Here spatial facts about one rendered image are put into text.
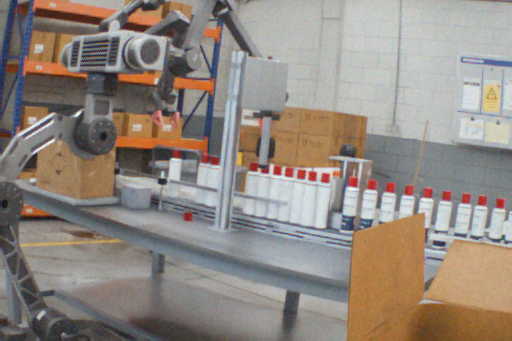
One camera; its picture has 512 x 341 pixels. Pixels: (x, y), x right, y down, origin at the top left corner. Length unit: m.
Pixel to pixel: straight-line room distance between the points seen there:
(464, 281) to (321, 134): 5.07
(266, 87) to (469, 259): 1.46
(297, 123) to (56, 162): 3.79
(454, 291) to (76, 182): 1.90
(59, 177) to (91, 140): 0.40
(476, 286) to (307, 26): 7.24
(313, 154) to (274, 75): 3.71
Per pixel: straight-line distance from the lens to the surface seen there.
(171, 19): 2.63
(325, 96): 7.62
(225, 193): 2.26
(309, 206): 2.24
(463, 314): 0.87
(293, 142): 6.05
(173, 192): 2.62
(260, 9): 8.57
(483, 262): 0.93
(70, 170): 2.54
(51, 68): 5.90
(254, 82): 2.22
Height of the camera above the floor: 1.26
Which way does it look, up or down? 3 degrees down
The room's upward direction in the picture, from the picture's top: 6 degrees clockwise
